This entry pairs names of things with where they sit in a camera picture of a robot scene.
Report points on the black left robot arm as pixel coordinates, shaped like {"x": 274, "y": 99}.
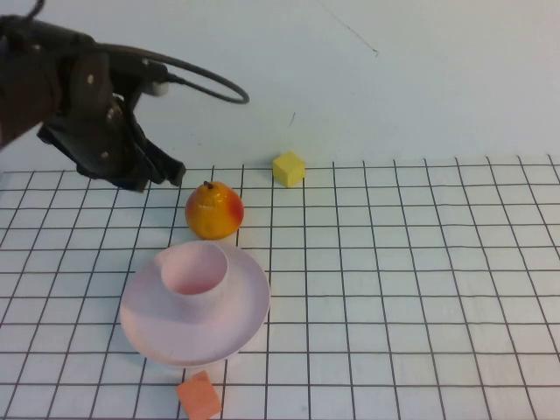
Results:
{"x": 24, "y": 83}

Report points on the yellow red toy pear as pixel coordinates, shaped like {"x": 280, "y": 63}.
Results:
{"x": 213, "y": 214}

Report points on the orange foam block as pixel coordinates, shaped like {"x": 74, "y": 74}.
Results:
{"x": 199, "y": 399}

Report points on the pale pink round plate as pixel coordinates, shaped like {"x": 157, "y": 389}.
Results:
{"x": 197, "y": 337}

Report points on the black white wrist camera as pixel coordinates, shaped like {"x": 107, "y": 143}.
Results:
{"x": 146, "y": 74}

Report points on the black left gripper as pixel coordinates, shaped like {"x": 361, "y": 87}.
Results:
{"x": 96, "y": 140}

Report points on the yellow foam cube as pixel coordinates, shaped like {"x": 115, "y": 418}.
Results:
{"x": 289, "y": 170}

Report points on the pale pink plastic cup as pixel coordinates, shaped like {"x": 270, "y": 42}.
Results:
{"x": 194, "y": 273}

